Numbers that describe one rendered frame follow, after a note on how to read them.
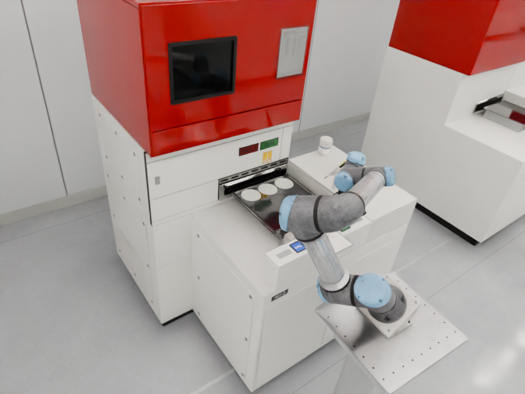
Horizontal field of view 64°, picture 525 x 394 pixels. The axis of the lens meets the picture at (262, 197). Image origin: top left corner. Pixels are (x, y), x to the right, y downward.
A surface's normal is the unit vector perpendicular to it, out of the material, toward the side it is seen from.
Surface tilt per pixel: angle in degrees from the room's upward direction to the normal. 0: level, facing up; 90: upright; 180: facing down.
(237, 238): 0
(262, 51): 90
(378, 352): 0
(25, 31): 90
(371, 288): 37
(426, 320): 0
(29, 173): 90
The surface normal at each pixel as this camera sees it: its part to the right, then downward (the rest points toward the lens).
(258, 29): 0.59, 0.52
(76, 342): 0.08, -0.81
